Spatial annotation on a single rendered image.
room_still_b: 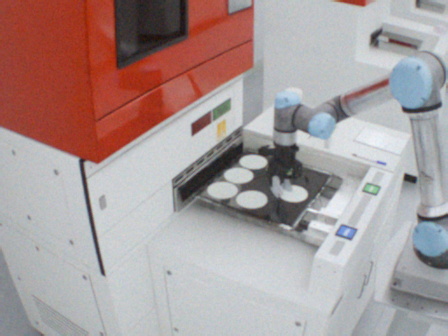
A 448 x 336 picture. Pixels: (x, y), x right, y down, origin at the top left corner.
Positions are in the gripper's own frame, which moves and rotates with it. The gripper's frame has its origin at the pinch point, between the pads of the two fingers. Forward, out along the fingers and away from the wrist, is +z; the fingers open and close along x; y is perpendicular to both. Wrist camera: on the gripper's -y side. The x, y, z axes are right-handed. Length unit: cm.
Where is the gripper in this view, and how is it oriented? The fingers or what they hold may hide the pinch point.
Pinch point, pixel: (276, 192)
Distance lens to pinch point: 166.2
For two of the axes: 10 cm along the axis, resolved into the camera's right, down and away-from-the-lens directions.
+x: 8.6, -2.6, 4.3
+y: 5.1, 4.4, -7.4
